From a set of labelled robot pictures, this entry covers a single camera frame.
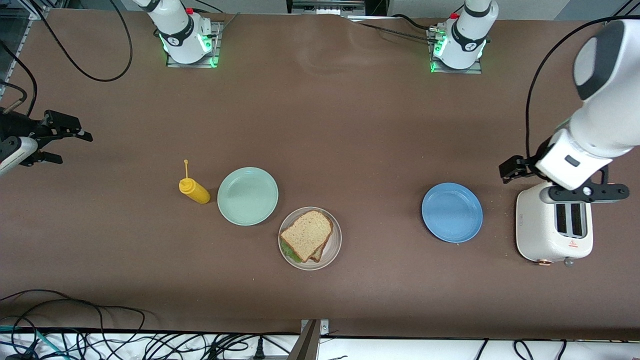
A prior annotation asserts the yellow mustard squeeze bottle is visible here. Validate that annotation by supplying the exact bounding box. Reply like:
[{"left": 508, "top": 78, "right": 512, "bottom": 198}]
[{"left": 178, "top": 159, "right": 212, "bottom": 205}]

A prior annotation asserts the brown bread slice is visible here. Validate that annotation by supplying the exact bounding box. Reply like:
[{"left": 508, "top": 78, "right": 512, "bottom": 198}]
[
  {"left": 280, "top": 210, "right": 334, "bottom": 263},
  {"left": 309, "top": 235, "right": 334, "bottom": 264}
]

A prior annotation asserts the green lettuce leaf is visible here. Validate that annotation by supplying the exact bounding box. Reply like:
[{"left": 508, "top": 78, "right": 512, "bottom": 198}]
[{"left": 280, "top": 239, "right": 303, "bottom": 264}]

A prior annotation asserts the blue plate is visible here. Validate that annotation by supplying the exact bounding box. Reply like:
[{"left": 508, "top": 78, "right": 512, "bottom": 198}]
[{"left": 421, "top": 182, "right": 484, "bottom": 244}]

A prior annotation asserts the mint green plate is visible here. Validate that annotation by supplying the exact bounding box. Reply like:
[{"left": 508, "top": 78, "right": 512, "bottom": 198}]
[{"left": 217, "top": 166, "right": 279, "bottom": 227}]

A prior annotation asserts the beige plate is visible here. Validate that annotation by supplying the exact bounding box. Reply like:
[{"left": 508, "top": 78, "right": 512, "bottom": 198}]
[{"left": 278, "top": 206, "right": 343, "bottom": 271}]

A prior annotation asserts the white two-slot toaster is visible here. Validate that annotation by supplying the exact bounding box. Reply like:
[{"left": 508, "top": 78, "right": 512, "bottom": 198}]
[{"left": 515, "top": 181, "right": 595, "bottom": 267}]

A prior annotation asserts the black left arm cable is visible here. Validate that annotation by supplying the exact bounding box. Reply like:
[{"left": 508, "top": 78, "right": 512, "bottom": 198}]
[{"left": 526, "top": 16, "right": 640, "bottom": 166}]

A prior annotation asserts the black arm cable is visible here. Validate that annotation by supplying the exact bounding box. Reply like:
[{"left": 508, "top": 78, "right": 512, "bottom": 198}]
[
  {"left": 526, "top": 16, "right": 640, "bottom": 166},
  {"left": 0, "top": 0, "right": 134, "bottom": 118}
]

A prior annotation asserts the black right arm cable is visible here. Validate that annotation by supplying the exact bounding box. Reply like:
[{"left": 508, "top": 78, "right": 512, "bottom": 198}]
[{"left": 0, "top": 0, "right": 134, "bottom": 118}]

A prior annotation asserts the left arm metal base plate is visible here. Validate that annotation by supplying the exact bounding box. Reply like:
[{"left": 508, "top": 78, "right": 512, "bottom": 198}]
[{"left": 428, "top": 27, "right": 483, "bottom": 75}]

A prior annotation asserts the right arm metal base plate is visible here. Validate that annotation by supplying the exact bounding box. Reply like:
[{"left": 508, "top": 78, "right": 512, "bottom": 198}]
[{"left": 166, "top": 20, "right": 223, "bottom": 68}]

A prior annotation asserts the black looped base cable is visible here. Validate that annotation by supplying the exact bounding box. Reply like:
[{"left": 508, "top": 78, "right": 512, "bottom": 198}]
[{"left": 390, "top": 13, "right": 432, "bottom": 31}]

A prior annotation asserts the black braided base cable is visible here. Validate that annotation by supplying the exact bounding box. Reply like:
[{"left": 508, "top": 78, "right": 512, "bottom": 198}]
[{"left": 345, "top": 15, "right": 438, "bottom": 45}]

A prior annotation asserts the long black floor cable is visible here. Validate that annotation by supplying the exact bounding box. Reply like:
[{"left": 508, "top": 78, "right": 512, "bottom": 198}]
[{"left": 0, "top": 289, "right": 147, "bottom": 346}]

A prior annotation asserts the thin grey base cable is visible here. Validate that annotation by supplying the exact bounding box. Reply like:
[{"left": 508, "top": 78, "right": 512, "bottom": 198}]
[{"left": 214, "top": 12, "right": 242, "bottom": 38}]

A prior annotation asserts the teal cable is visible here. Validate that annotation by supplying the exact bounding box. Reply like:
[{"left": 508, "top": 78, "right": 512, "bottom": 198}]
[{"left": 0, "top": 325, "right": 61, "bottom": 359}]

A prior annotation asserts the black equipment frame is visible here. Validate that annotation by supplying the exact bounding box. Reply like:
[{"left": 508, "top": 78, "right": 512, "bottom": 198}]
[{"left": 286, "top": 0, "right": 388, "bottom": 17}]

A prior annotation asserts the grey metal table bracket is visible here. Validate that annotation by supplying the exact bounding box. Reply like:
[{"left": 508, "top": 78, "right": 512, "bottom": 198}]
[{"left": 287, "top": 319, "right": 330, "bottom": 360}]

